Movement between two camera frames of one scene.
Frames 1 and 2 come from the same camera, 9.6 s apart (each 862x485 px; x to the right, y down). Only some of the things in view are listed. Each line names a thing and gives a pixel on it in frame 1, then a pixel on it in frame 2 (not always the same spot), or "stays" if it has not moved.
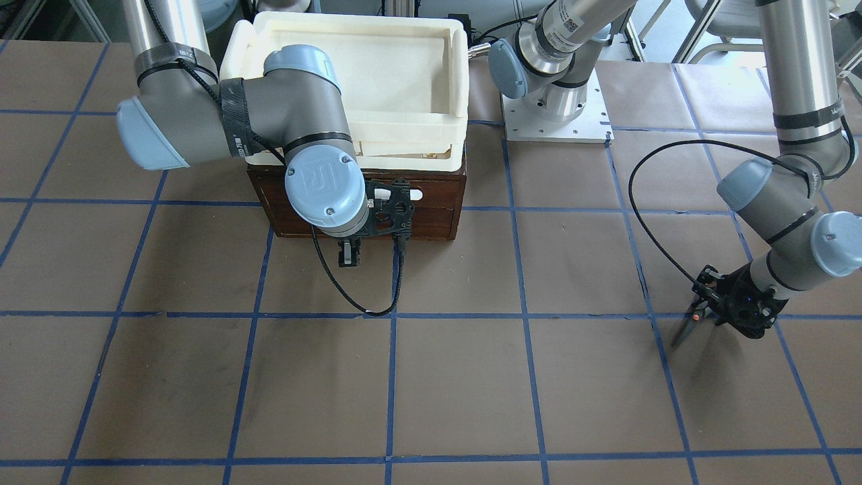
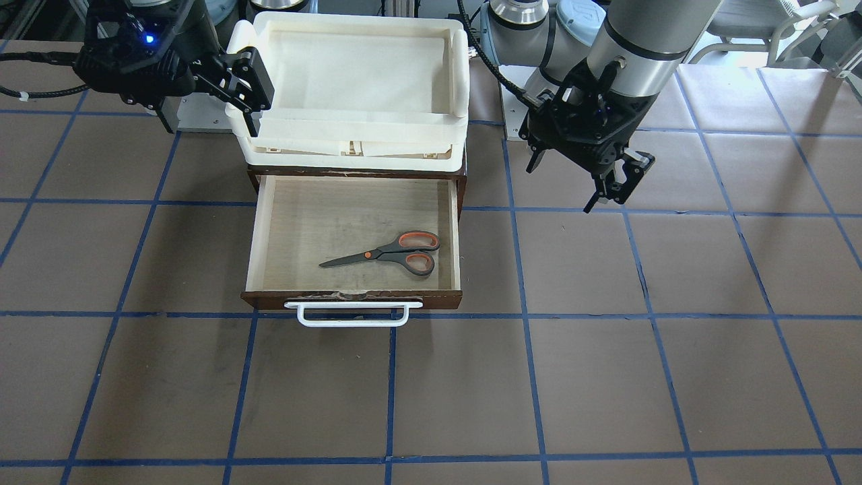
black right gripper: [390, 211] → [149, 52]
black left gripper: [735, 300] → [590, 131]
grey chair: [726, 19] stays
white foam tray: [405, 81] stays
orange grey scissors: [702, 310] → [415, 249]
